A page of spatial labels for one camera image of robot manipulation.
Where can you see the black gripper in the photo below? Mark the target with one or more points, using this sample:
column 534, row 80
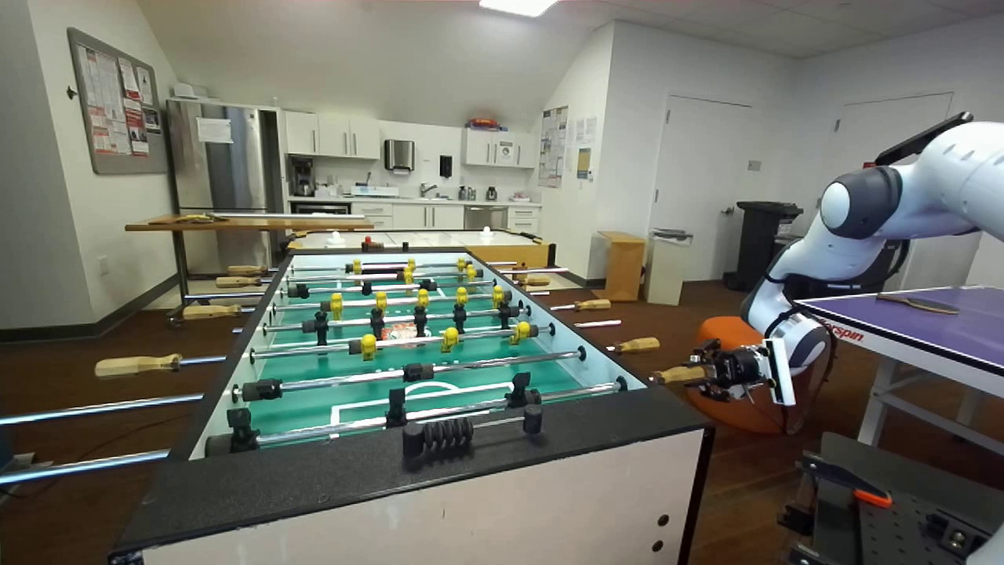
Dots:
column 745, row 370

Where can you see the goalie rod with black players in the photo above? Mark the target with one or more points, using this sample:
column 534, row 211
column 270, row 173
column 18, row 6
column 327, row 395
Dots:
column 674, row 375

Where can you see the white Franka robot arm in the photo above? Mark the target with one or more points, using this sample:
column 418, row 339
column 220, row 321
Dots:
column 941, row 189

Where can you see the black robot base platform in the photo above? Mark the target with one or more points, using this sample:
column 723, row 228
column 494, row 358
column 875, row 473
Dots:
column 910, row 504

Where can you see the five-player rod with black players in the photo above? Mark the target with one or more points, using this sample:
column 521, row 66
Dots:
column 321, row 326

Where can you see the three-player rod with black players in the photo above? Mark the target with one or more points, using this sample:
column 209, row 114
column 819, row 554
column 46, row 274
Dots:
column 298, row 288

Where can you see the defence rod with black players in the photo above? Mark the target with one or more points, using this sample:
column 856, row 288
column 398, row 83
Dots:
column 259, row 389

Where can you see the five-player rod with yellow players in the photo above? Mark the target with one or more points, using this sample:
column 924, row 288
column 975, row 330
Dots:
column 211, row 311

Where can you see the three-player rod with yellow players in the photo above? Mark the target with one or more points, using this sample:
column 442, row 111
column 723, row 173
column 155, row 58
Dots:
column 133, row 366

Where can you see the orange round stool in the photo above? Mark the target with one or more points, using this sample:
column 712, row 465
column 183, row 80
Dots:
column 726, row 332

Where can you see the white trash bin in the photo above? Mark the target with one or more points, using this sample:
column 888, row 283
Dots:
column 668, row 272

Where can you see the cardboard box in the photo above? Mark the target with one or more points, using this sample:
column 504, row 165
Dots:
column 624, row 272

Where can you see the tall black trash bin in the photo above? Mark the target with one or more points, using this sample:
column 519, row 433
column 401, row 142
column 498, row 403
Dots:
column 760, row 247

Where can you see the white door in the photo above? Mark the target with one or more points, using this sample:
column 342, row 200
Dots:
column 700, row 166

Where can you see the dark ping pong paddle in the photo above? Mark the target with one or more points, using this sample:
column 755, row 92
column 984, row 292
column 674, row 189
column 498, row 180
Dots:
column 917, row 306

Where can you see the purple ping pong table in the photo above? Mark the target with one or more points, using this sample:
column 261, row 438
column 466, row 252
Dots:
column 941, row 330

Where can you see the black score counter beads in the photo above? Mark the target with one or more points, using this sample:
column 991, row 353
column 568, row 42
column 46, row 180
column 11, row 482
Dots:
column 438, row 439

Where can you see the foosball table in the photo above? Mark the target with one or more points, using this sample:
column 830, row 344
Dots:
column 418, row 523

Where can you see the kitchen counter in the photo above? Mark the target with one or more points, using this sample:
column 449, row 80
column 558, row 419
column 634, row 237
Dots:
column 418, row 215

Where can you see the black soap dispenser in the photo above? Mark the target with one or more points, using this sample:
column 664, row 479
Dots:
column 446, row 165

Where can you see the red item on cabinet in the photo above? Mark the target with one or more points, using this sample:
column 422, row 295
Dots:
column 484, row 122

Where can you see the metal paper towel dispenser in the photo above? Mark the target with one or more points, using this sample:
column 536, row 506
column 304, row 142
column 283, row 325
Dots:
column 398, row 156

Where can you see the ceiling light panel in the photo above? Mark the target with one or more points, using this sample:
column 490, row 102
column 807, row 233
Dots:
column 519, row 6

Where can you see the white upper kitchen cabinets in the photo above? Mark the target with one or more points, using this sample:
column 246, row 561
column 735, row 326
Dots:
column 333, row 135

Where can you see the black coffee machine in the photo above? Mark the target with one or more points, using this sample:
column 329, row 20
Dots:
column 302, row 175

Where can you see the wooden high table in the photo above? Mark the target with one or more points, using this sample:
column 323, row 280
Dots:
column 249, row 223

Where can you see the stainless steel refrigerator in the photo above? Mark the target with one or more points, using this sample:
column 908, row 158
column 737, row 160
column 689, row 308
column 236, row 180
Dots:
column 223, row 158

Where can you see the grey bulletin board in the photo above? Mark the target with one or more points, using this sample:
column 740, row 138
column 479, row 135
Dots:
column 114, row 102

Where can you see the wall light switch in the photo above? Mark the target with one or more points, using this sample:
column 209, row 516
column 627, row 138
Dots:
column 755, row 165

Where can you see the yellow wall notice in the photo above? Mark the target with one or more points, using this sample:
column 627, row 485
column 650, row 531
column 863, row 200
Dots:
column 584, row 166

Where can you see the white wall notice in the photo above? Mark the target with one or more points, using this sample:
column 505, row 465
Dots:
column 587, row 130

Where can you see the large wall poster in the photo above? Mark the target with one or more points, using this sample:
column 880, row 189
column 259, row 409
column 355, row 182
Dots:
column 553, row 144

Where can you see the white wall cabinet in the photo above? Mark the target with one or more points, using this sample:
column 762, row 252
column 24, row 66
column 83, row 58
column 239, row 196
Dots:
column 498, row 149

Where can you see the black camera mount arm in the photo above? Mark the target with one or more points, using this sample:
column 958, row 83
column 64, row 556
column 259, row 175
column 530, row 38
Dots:
column 925, row 135

